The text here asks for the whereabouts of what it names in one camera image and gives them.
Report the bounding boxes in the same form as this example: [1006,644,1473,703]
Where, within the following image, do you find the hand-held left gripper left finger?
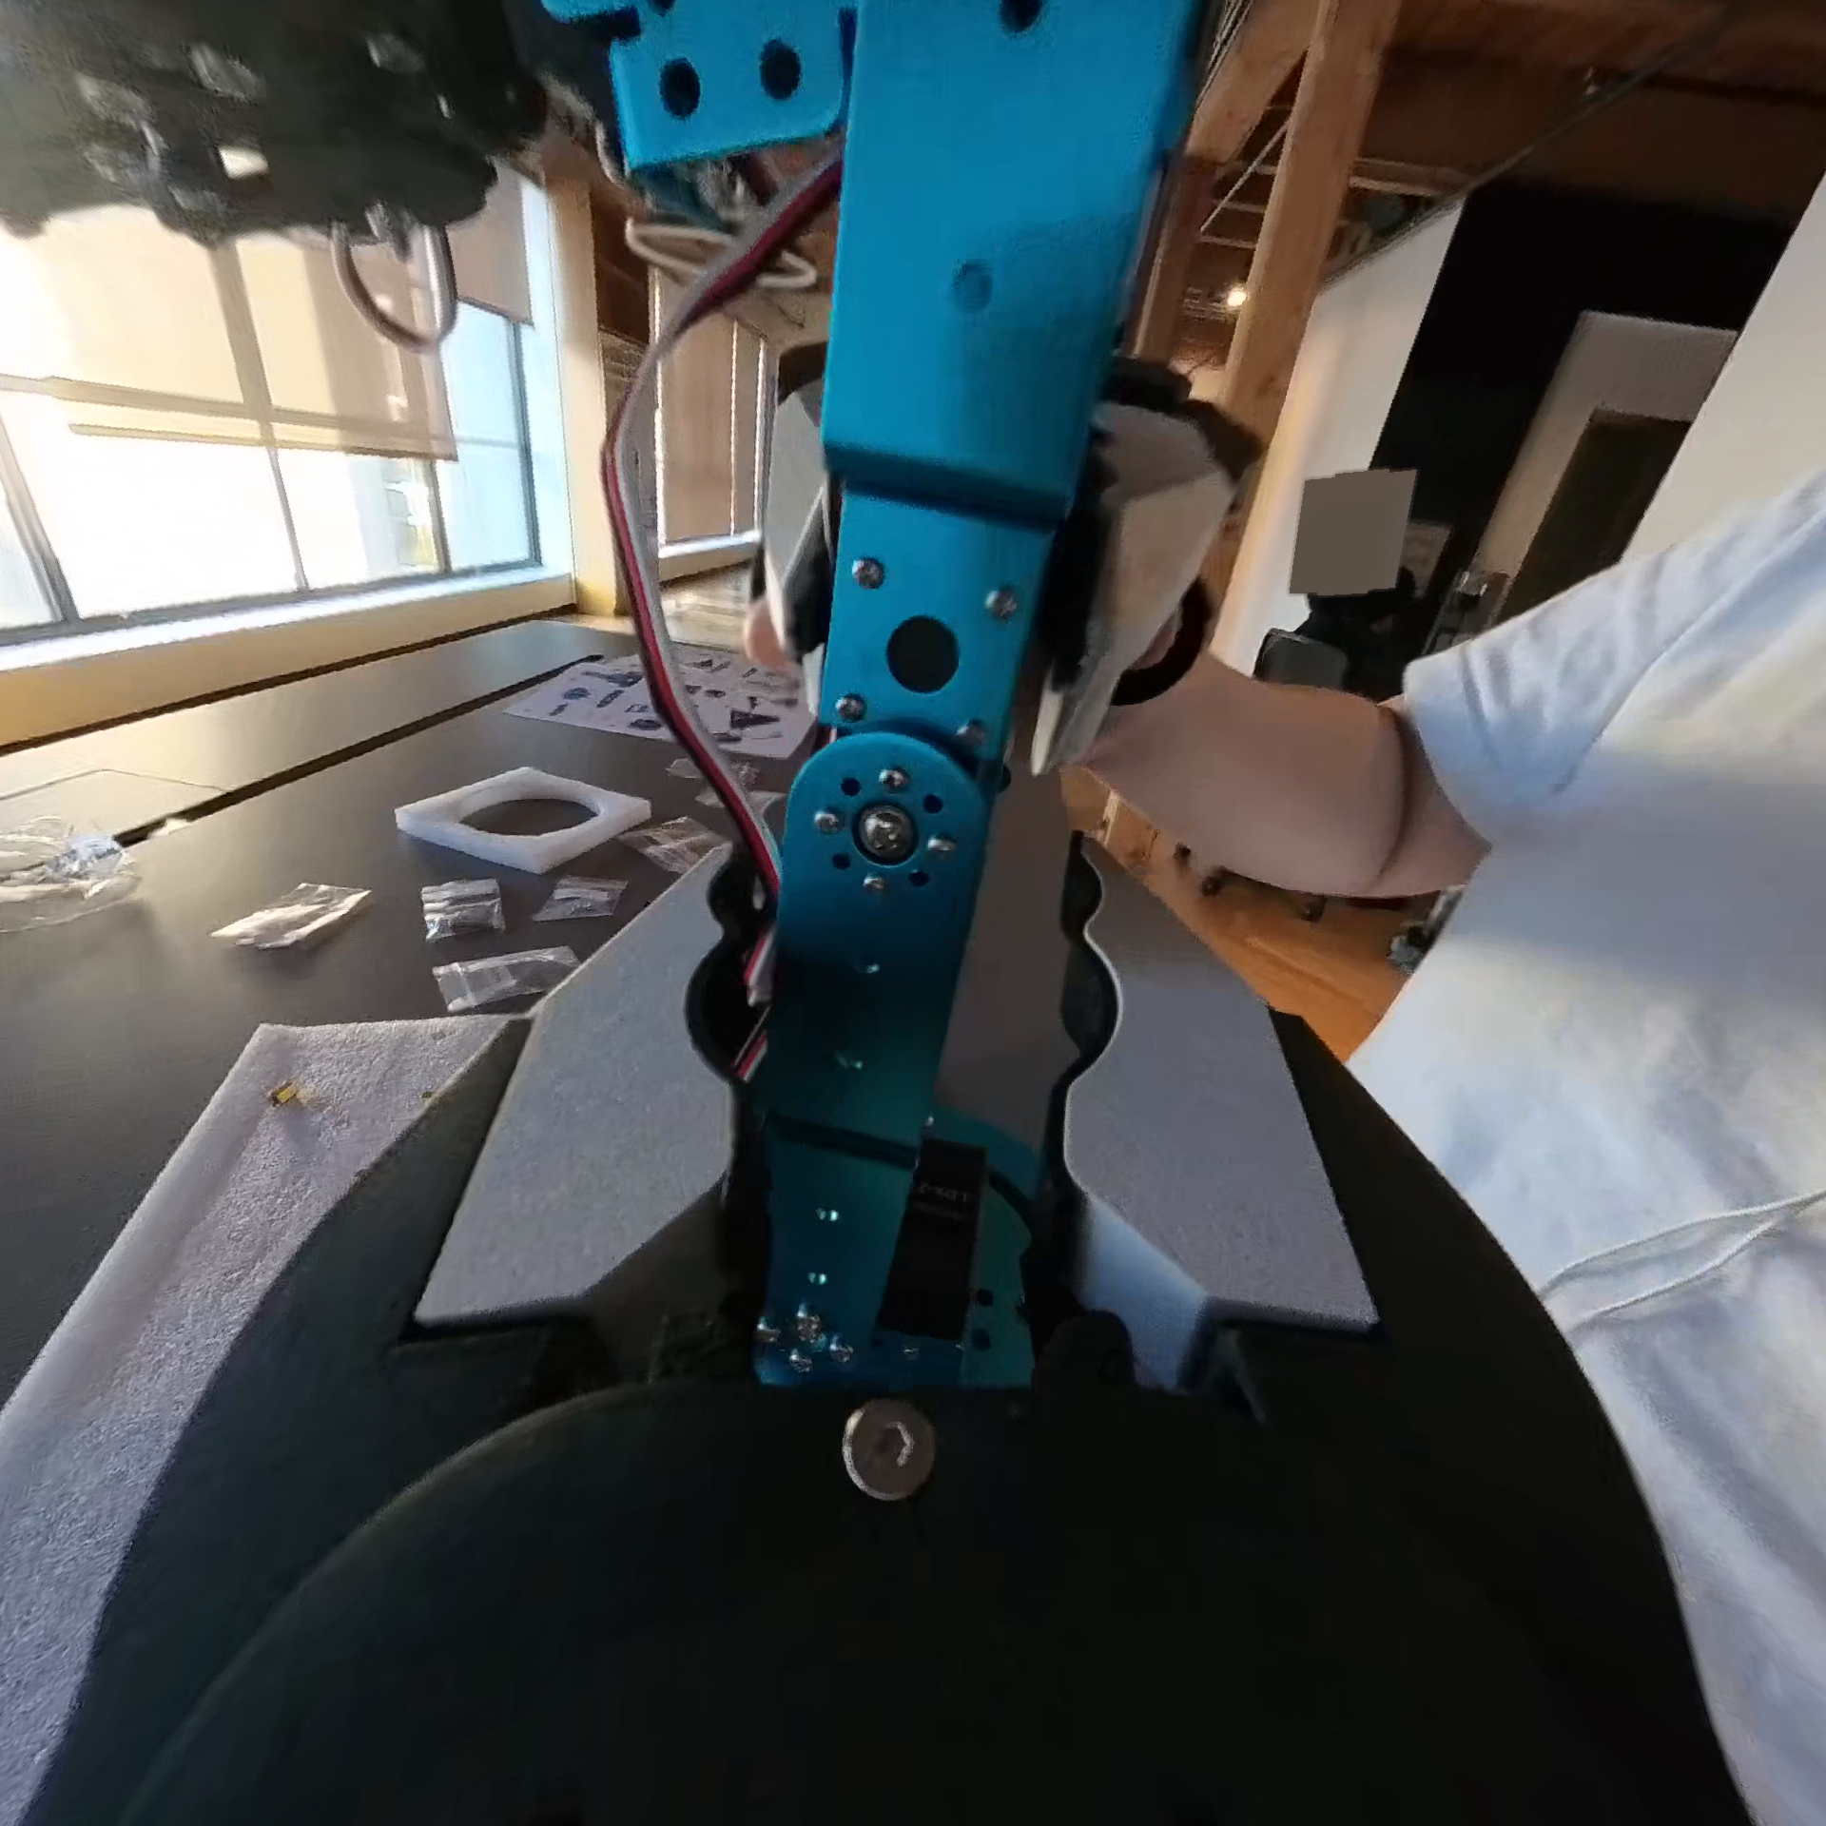
[414,855,780,1380]

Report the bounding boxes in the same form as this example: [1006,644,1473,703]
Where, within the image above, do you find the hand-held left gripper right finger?
[1060,838,1381,1397]

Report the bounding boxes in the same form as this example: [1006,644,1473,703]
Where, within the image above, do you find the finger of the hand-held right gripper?
[1026,405,1240,783]
[745,386,848,705]

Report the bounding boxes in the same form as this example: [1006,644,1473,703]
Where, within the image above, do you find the blue toy robot arm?
[0,0,1200,1392]

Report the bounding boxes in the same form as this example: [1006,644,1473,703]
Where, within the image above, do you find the robot arm instruction booklet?
[505,645,813,762]

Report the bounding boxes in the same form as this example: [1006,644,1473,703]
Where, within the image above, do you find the person's right forearm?
[1211,649,1493,905]

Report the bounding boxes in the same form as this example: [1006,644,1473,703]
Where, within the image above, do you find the person's right hand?
[1071,663,1260,849]

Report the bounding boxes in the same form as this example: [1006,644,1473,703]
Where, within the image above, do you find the scattered small screw bags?
[212,815,731,1020]

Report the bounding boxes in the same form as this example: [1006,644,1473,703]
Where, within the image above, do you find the black swivel office chair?
[1253,570,1511,705]

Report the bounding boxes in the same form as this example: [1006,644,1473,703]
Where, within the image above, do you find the white foam square with hole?
[393,768,655,874]

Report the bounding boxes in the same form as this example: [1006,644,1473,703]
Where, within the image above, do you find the white foam sheet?
[0,1016,533,1792]

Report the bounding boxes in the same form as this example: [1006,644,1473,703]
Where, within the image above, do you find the person's white clothing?
[1346,473,1826,1826]

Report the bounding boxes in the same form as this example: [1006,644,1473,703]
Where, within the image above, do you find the crumpled clear plastic wrap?
[0,816,147,933]

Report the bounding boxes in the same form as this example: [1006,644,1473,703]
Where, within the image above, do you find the large glass window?
[0,160,571,638]

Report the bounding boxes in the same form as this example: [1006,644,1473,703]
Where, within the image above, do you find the red white servo cable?
[599,144,844,1087]

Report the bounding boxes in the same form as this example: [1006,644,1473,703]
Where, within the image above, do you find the wooden support post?
[1219,0,1407,477]

